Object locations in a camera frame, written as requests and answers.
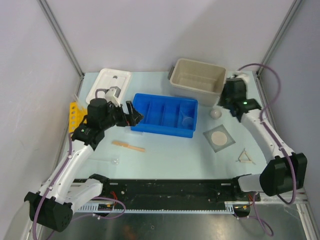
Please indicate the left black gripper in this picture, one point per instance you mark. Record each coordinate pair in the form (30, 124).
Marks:
(137, 116)

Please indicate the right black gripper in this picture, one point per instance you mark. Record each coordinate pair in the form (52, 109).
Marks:
(222, 102)

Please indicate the white evaporating dish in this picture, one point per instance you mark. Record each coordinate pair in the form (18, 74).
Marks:
(215, 113)

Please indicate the clear glass test tube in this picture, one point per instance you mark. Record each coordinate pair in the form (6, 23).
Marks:
(77, 100)

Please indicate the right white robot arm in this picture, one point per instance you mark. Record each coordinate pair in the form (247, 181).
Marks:
(285, 170)

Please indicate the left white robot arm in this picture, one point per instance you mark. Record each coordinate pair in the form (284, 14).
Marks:
(54, 205)

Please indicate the wooden test tube clamp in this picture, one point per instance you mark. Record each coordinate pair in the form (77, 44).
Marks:
(128, 146)

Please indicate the blue divided plastic tray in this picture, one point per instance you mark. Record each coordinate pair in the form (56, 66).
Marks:
(163, 114)

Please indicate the white plastic bin lid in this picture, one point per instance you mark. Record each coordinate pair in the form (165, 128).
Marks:
(109, 78)

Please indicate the beige plastic storage bin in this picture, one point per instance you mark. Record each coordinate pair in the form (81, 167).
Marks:
(198, 80)

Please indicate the yellow test tube rack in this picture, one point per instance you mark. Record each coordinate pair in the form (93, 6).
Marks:
(77, 112)

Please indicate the clay pipe triangle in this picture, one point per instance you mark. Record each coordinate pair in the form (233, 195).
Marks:
(244, 157)

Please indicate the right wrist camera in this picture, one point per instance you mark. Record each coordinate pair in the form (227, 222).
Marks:
(241, 75)

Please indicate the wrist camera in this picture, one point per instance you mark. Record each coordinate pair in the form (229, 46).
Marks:
(241, 75)
(112, 95)

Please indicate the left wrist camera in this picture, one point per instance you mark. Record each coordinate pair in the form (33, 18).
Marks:
(112, 95)

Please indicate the wire gauze with ceramic centre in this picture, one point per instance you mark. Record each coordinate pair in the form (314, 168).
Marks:
(219, 138)

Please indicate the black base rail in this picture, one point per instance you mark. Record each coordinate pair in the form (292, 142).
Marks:
(176, 195)

